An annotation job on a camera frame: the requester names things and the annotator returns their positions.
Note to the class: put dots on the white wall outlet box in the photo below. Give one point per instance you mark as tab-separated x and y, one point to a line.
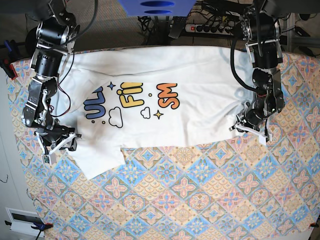
22	215

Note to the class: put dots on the white printed T-shirt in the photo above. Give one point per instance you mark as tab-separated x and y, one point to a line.
155	96

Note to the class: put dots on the black remote control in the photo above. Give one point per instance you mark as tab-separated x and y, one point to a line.
178	24

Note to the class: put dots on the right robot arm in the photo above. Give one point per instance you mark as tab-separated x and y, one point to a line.
54	45

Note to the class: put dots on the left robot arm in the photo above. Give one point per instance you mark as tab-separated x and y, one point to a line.
261	34

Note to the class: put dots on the blue clamp lower left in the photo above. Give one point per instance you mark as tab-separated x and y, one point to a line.
37	226

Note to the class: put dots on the orange clamp lower right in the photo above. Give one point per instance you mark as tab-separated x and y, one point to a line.
314	225

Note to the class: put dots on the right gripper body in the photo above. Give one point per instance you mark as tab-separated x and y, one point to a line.
55	133

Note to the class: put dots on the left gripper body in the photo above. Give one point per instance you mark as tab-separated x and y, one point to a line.
252	118

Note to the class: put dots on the white power strip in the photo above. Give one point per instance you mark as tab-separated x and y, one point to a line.
219	29

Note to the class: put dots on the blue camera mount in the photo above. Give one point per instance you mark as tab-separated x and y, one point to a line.
139	8

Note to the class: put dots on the patterned tablecloth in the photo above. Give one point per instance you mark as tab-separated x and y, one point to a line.
232	189

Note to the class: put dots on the grey metal table leg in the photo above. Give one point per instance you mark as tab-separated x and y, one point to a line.
311	26

